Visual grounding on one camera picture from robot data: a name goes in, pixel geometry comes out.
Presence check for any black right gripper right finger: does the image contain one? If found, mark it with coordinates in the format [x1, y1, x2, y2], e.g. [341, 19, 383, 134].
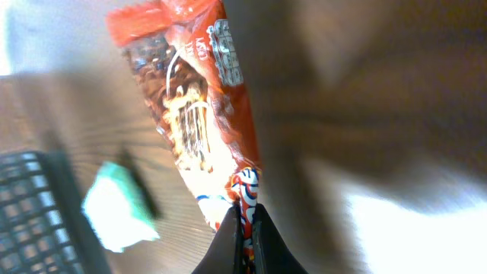
[252, 204, 307, 274]

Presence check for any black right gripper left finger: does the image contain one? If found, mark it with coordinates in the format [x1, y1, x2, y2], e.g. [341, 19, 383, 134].
[193, 206, 244, 274]

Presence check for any mint green wipes pack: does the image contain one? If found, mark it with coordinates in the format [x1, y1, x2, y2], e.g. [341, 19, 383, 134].
[81, 161, 160, 253]

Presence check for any red orange chocolate bar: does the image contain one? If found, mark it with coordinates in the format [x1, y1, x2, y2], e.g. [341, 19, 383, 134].
[106, 0, 262, 273]

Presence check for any dark grey plastic basket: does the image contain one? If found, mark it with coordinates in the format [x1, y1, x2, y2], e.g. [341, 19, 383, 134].
[1, 151, 111, 274]

